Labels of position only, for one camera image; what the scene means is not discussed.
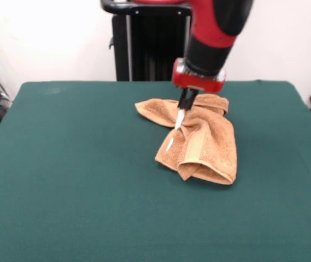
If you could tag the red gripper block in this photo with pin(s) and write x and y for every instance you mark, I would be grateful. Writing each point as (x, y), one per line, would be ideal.
(196, 83)

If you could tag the tan terry towel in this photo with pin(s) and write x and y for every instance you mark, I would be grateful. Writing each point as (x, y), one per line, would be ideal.
(215, 144)

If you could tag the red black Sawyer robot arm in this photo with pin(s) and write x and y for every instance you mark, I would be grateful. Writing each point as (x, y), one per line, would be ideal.
(210, 54)

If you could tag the dark green table cloth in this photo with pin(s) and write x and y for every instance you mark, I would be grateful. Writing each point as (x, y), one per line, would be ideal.
(62, 204)

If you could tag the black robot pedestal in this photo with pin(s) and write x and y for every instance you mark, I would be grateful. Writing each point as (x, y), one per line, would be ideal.
(144, 41)

